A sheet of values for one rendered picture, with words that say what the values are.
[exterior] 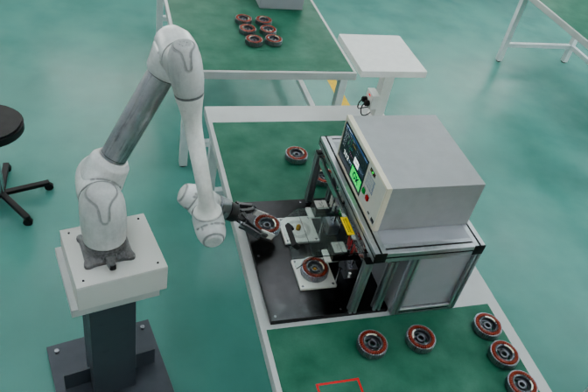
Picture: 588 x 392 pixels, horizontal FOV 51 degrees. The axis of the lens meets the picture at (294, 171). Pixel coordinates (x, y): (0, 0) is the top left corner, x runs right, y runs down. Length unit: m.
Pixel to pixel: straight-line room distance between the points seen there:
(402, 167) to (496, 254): 1.98
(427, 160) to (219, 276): 1.56
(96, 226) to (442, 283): 1.30
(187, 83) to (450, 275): 1.21
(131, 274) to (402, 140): 1.11
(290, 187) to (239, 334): 0.82
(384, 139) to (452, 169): 0.27
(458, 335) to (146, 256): 1.23
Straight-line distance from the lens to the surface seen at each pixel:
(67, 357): 3.12
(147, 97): 2.21
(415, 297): 2.46
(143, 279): 2.31
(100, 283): 2.26
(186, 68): 1.99
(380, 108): 3.47
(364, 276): 2.24
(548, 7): 5.87
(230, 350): 3.15
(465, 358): 2.47
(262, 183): 2.86
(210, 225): 2.17
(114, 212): 2.20
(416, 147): 2.33
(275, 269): 2.47
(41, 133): 4.37
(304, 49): 4.02
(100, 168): 2.32
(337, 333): 2.35
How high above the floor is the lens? 2.60
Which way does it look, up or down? 39 degrees down
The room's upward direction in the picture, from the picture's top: 12 degrees clockwise
